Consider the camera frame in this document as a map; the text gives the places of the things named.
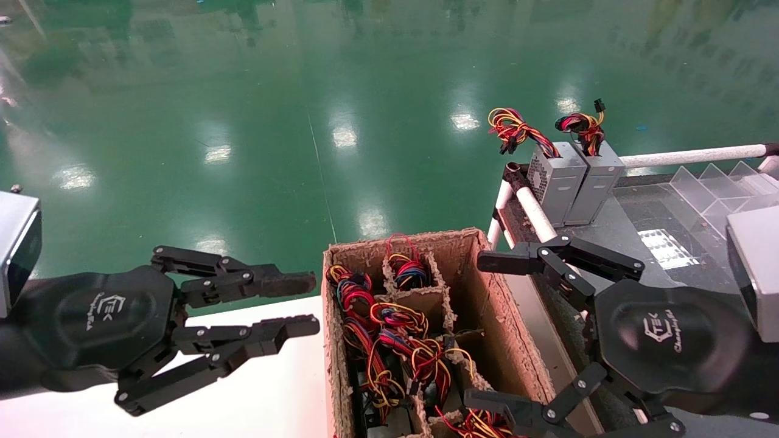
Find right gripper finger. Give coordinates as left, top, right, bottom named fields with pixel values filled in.
left=477, top=235, right=646, bottom=312
left=464, top=362, right=686, bottom=438

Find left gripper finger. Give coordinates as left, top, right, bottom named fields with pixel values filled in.
left=114, top=314, right=321, bottom=417
left=150, top=245, right=318, bottom=309

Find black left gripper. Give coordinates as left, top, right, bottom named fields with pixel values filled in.
left=18, top=265, right=188, bottom=393

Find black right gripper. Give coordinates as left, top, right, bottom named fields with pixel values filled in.
left=593, top=279, right=779, bottom=422

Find brown cardboard box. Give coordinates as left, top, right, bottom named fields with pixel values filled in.
left=321, top=228, right=606, bottom=438

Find cardboard divider insert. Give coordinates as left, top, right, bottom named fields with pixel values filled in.
left=374, top=252, right=494, bottom=438

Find clear acrylic divider tray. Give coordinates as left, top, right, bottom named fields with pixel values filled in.
left=669, top=159, right=779, bottom=241

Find long white frame pipe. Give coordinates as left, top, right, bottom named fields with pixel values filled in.
left=514, top=182, right=559, bottom=244

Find white frame leg pipe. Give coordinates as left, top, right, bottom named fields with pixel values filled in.
left=487, top=179, right=515, bottom=250

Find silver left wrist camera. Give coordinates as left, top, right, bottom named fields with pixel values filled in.
left=0, top=190, right=43, bottom=319

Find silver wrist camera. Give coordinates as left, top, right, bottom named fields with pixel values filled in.
left=726, top=206, right=779, bottom=343
left=0, top=190, right=43, bottom=319

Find power supply cables in box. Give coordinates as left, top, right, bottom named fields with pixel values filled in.
left=368, top=302, right=430, bottom=341

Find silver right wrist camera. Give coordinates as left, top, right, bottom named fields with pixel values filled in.
left=726, top=206, right=779, bottom=343

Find short white frame pipe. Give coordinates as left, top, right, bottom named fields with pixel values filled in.
left=620, top=144, right=769, bottom=170

